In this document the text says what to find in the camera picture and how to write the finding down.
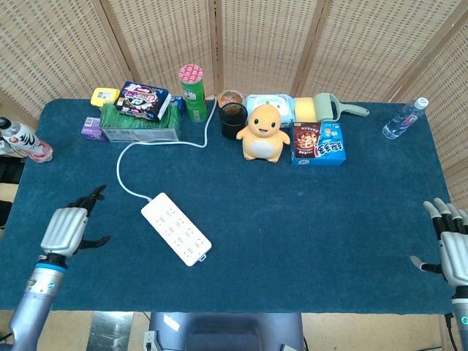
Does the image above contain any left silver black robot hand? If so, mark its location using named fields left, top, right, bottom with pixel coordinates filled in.
left=39, top=184, right=111, bottom=257

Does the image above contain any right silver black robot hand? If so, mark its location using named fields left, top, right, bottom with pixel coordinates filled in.
left=409, top=197, right=468, bottom=288

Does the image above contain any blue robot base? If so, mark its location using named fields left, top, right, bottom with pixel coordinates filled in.
left=143, top=312, right=305, bottom=351

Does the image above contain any white power strip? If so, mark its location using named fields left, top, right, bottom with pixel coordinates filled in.
left=140, top=192, right=214, bottom=268

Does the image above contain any white drink bottle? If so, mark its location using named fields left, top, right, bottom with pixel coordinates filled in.
left=0, top=116, right=54, bottom=163

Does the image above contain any small purple box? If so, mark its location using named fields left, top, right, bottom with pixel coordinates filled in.
left=80, top=116, right=107, bottom=142

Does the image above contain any green packet box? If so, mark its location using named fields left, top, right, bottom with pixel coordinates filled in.
left=98, top=99, right=183, bottom=143

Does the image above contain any yellow lidded container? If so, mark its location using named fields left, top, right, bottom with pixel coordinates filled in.
left=90, top=87, right=121, bottom=110

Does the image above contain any clear water bottle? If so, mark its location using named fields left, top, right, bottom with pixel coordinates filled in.
left=382, top=97, right=430, bottom=140

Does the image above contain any dark sanitary pad pack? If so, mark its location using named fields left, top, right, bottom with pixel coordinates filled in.
left=113, top=80, right=173, bottom=122

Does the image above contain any blue carpet mat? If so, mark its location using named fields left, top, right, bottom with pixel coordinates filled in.
left=0, top=97, right=456, bottom=315

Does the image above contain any small blue box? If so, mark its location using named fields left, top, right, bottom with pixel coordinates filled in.
left=170, top=96, right=186, bottom=117

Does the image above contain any blue cookie box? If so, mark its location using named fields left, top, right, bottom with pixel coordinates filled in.
left=290, top=121, right=347, bottom=168

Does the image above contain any green chips can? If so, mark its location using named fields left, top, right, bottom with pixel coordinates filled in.
left=178, top=64, right=208, bottom=124

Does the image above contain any green lint roller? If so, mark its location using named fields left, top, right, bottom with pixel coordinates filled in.
left=314, top=92, right=371, bottom=122

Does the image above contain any black mesh cup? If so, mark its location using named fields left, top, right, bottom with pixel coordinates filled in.
left=219, top=102, right=249, bottom=140

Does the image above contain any yellow sponge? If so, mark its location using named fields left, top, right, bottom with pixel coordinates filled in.
left=293, top=97, right=318, bottom=122

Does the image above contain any orange lidded snack cup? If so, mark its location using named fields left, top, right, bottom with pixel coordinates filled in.
left=217, top=89, right=245, bottom=108

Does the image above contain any orange dinosaur plush toy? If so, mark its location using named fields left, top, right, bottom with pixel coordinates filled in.
left=235, top=102, right=292, bottom=164

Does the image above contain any wet wipes pack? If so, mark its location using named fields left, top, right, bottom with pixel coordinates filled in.
left=244, top=93, right=295, bottom=129

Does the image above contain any woven folding screen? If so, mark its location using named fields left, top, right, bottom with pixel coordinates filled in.
left=0, top=0, right=468, bottom=220

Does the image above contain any white power cable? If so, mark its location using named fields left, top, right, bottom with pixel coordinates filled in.
left=116, top=97, right=218, bottom=203

